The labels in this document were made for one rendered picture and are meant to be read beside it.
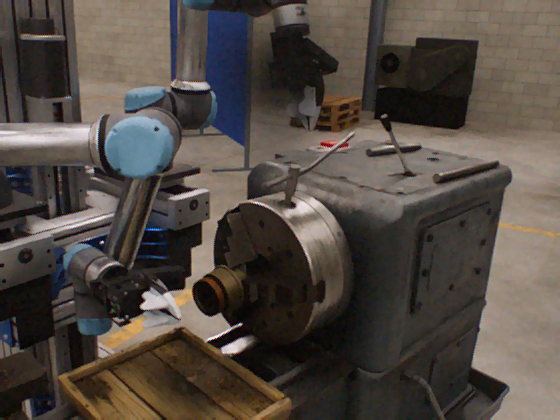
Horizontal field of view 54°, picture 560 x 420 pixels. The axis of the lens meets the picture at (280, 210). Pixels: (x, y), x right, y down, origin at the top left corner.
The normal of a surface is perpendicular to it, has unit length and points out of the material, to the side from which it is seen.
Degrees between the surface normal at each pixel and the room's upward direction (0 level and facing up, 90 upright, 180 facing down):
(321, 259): 63
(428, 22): 90
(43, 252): 90
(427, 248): 90
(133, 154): 90
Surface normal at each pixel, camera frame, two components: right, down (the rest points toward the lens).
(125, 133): 0.13, 0.31
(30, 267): 0.79, 0.23
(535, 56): -0.49, 0.26
